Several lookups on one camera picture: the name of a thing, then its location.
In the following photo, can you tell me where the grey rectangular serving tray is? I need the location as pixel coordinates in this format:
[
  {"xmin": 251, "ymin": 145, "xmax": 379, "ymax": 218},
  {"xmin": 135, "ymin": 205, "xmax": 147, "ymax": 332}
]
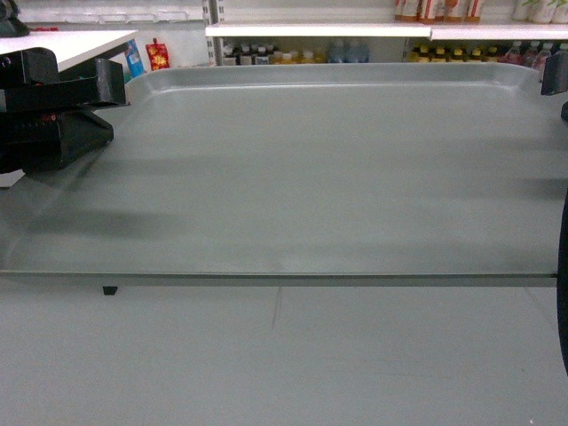
[{"xmin": 1, "ymin": 63, "xmax": 567, "ymax": 287}]

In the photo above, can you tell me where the white top shelf board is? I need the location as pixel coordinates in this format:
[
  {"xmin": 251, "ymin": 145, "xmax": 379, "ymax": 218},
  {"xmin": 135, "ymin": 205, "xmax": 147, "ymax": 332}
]
[{"xmin": 205, "ymin": 21, "xmax": 567, "ymax": 41}]

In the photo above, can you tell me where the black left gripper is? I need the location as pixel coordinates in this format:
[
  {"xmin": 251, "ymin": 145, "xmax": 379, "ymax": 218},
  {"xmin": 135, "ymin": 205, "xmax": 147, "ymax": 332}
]
[{"xmin": 1, "ymin": 47, "xmax": 125, "ymax": 174}]

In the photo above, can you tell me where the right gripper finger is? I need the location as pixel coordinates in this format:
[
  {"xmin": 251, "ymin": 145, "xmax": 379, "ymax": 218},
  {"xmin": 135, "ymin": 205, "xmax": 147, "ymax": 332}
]
[{"xmin": 540, "ymin": 51, "xmax": 567, "ymax": 96}]

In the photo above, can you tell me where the white checkout counter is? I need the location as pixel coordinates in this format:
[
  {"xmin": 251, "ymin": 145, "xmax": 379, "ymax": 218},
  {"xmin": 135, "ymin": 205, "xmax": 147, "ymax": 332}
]
[{"xmin": 1, "ymin": 30, "xmax": 138, "ymax": 71}]

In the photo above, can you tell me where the teal snack package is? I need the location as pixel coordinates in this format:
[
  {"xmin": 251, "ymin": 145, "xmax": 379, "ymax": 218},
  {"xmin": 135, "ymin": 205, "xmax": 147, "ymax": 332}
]
[{"xmin": 124, "ymin": 39, "xmax": 146, "ymax": 78}]

